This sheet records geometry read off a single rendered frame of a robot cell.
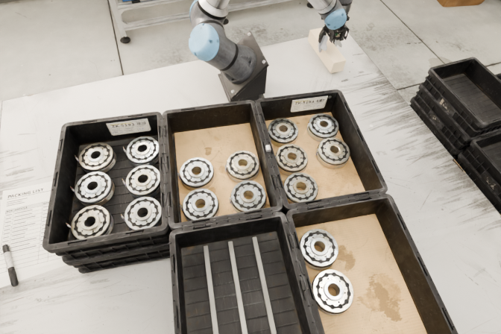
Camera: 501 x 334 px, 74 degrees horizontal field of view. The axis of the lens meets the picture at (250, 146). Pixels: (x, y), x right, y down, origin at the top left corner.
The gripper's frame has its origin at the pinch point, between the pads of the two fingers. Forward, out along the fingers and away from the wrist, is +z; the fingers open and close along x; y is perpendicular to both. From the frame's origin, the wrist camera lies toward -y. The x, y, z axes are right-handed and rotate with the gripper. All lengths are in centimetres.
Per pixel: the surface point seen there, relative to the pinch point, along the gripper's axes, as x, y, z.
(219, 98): -54, 9, 6
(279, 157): -47, 54, -10
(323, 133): -29, 50, -10
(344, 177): -29, 66, -7
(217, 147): -64, 42, -7
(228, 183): -65, 56, -7
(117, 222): -98, 58, -7
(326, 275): -49, 91, -10
